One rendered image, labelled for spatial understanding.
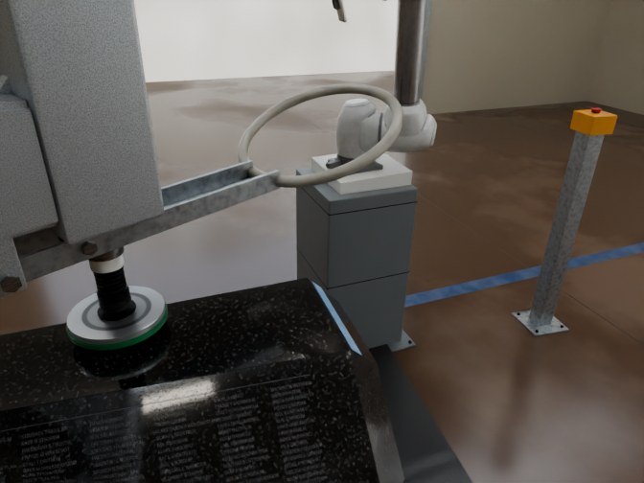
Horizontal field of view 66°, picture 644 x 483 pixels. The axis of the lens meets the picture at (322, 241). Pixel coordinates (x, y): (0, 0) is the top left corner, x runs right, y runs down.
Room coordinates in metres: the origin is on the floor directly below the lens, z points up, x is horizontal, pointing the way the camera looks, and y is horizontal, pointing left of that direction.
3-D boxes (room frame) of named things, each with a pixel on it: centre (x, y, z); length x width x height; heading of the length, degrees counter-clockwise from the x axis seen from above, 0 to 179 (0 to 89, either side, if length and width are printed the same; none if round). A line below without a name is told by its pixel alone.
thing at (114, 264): (0.94, 0.47, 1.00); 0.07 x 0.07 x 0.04
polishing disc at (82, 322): (0.94, 0.47, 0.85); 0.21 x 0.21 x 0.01
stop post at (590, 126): (2.09, -1.13, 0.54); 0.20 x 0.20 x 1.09; 16
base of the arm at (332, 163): (2.01, -0.12, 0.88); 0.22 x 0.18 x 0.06; 115
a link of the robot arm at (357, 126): (2.01, -0.14, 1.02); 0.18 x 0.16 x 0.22; 78
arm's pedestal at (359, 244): (2.02, -0.13, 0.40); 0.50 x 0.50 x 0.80; 22
